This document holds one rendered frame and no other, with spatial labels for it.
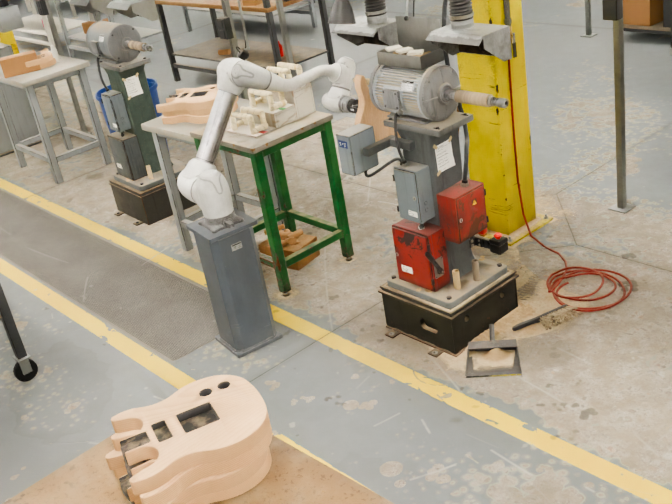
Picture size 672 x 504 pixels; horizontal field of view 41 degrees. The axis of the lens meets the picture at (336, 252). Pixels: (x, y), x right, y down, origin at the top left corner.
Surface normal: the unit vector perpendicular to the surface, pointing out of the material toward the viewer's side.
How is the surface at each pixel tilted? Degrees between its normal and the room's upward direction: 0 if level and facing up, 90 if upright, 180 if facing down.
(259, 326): 90
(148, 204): 90
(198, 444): 0
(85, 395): 0
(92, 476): 0
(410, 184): 90
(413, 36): 90
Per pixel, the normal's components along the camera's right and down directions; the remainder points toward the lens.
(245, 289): 0.55, 0.29
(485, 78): -0.74, 0.41
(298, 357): -0.16, -0.88
